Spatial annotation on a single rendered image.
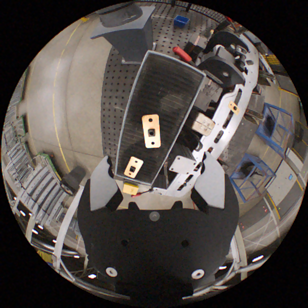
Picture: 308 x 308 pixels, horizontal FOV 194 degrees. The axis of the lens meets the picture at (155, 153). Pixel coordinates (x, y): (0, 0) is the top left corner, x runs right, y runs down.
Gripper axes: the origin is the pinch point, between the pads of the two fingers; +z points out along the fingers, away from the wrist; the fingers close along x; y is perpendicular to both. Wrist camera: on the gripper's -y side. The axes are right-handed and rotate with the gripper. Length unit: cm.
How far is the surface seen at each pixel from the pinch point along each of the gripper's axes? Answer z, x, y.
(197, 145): 16.2, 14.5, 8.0
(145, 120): 10.0, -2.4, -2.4
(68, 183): 64, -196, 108
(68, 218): 1, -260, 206
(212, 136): 26.2, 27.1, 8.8
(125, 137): 10.3, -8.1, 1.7
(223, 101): 26.3, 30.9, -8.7
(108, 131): 56, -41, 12
